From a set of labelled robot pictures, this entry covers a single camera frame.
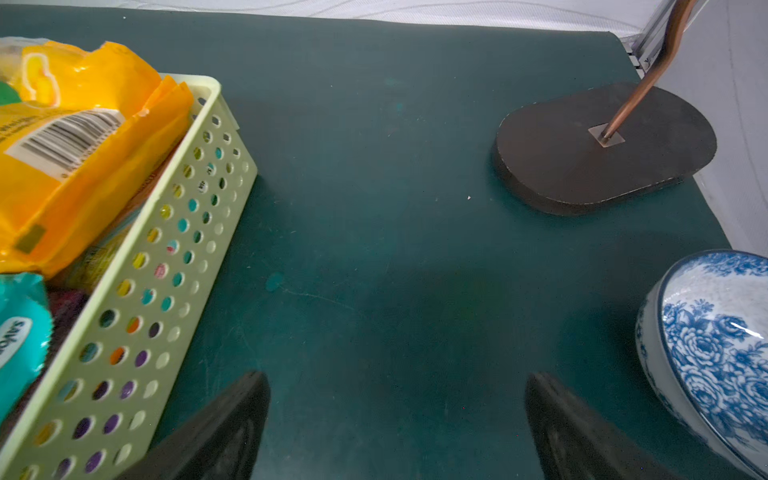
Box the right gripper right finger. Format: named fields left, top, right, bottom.
left=525, top=372, right=677, bottom=480

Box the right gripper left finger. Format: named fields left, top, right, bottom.
left=118, top=371, right=270, bottom=479

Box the mint blossom candy bag front-up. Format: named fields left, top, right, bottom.
left=1, top=272, right=53, bottom=418

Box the yellow orange candy bag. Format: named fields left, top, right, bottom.
left=1, top=37, right=194, bottom=278

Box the light green plastic basket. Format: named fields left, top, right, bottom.
left=1, top=75, right=258, bottom=479

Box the blue floral small bowl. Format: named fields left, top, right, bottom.
left=635, top=249, right=767, bottom=479

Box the black metal cup stand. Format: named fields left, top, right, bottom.
left=492, top=1, right=717, bottom=216

